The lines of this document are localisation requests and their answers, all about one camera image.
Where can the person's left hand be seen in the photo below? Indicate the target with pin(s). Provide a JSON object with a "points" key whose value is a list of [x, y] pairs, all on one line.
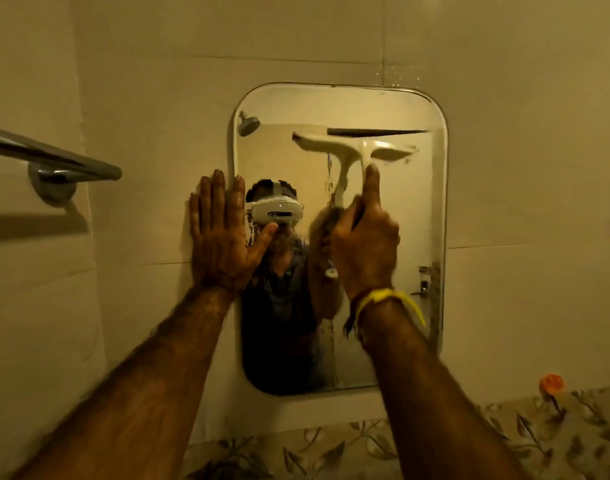
{"points": [[220, 244]]}

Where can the person's right hand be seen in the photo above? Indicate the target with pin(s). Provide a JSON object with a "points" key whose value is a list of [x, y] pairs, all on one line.
{"points": [[365, 249]]}

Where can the person's left thumb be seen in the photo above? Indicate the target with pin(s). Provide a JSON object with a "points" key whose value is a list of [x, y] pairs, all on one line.
{"points": [[265, 239]]}

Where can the person's right thumb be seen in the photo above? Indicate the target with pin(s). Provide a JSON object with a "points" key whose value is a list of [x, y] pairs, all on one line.
{"points": [[371, 187]]}

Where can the person's left little finger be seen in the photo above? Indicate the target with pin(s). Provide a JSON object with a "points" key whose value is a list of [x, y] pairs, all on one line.
{"points": [[194, 212]]}

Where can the person's left middle finger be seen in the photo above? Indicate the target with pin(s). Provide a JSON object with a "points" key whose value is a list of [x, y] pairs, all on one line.
{"points": [[218, 194]]}

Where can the white window squeegee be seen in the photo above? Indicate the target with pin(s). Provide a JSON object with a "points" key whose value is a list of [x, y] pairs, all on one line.
{"points": [[352, 152]]}

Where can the person's right forearm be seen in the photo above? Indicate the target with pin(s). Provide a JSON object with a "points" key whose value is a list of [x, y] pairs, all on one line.
{"points": [[430, 399]]}

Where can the person's left forearm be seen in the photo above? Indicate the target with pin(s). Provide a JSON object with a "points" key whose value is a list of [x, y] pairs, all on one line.
{"points": [[144, 384]]}

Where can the yellow wristband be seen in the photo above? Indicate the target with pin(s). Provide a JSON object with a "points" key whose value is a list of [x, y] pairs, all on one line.
{"points": [[385, 296]]}

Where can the chrome towel bar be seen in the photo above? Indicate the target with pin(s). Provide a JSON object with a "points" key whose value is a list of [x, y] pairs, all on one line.
{"points": [[49, 162]]}

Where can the rounded rectangular wall mirror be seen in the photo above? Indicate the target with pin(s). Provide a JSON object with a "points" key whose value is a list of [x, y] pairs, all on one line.
{"points": [[400, 204]]}

